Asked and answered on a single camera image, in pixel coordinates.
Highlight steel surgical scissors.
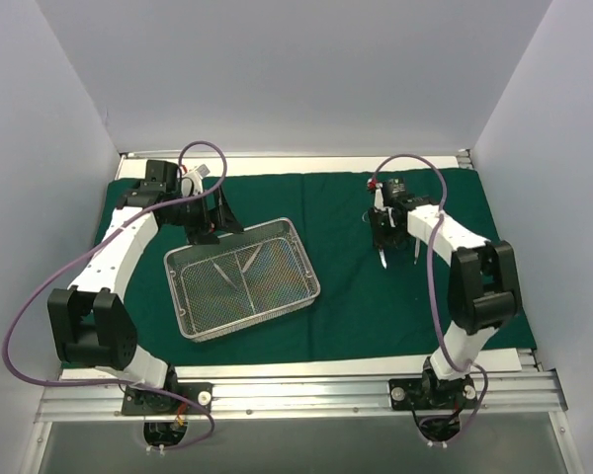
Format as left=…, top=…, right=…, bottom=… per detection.
left=413, top=238, right=421, bottom=265

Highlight steel forceps clamp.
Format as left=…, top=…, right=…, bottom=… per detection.
left=377, top=247, right=387, bottom=269

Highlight metal mesh instrument tray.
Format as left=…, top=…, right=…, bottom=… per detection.
left=164, top=217, right=320, bottom=343

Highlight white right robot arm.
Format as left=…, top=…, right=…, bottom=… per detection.
left=367, top=190, right=522, bottom=408

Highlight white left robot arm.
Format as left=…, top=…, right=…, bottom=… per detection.
left=47, top=160, right=243, bottom=414

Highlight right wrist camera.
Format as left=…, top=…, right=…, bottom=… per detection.
left=381, top=178, right=413, bottom=206

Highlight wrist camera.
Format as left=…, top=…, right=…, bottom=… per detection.
left=381, top=178, right=413, bottom=206
left=181, top=165, right=210, bottom=196

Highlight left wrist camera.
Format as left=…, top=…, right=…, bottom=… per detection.
left=181, top=165, right=210, bottom=196

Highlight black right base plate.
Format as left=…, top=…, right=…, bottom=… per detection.
left=387, top=377, right=477, bottom=412

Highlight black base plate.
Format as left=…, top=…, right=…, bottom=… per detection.
left=387, top=377, right=477, bottom=412
left=119, top=382, right=213, bottom=416

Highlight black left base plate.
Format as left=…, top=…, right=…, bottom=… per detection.
left=119, top=382, right=213, bottom=416

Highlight aluminium front rail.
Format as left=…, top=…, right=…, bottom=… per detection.
left=36, top=371, right=567, bottom=423

